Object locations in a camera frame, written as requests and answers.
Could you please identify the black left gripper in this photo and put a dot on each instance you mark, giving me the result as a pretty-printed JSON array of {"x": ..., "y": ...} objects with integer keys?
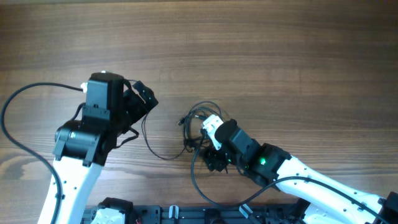
[{"x": 146, "y": 95}]

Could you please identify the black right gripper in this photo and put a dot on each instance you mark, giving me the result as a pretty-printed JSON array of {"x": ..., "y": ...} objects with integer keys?
[{"x": 216, "y": 156}]

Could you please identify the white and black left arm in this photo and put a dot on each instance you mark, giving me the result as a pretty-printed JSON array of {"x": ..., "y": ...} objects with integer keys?
[{"x": 112, "y": 106}]

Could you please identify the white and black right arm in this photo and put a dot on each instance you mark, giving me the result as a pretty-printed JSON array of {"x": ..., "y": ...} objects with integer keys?
[{"x": 322, "y": 199}]

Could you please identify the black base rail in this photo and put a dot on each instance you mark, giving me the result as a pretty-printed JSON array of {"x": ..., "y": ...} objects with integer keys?
[{"x": 154, "y": 214}]

